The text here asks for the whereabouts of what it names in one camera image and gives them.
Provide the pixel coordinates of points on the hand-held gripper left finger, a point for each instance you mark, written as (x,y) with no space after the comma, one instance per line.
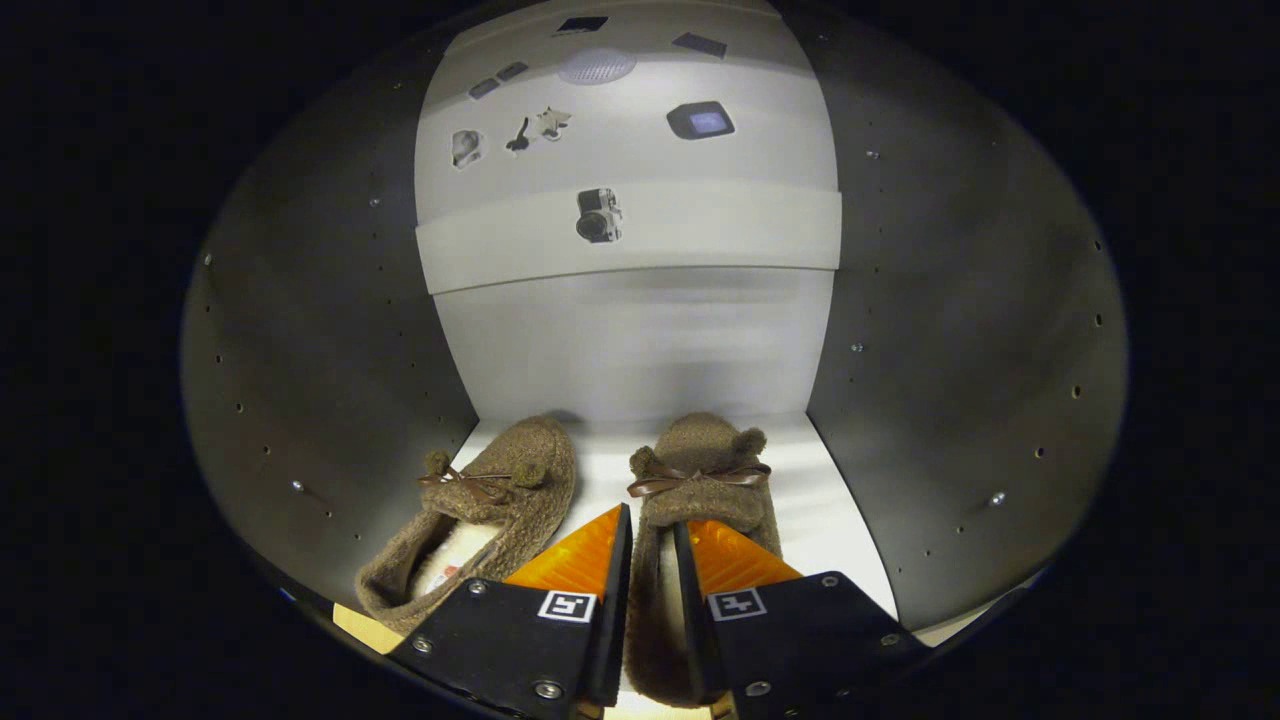
(615,640)

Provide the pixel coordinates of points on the brown fuzzy slipper shoe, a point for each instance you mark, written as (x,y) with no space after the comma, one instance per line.
(530,450)
(700,445)

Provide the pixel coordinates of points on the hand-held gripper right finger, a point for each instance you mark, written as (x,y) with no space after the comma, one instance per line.
(697,640)

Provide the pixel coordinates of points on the dark grey shoe cabinet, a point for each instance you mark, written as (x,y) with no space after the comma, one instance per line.
(300,300)

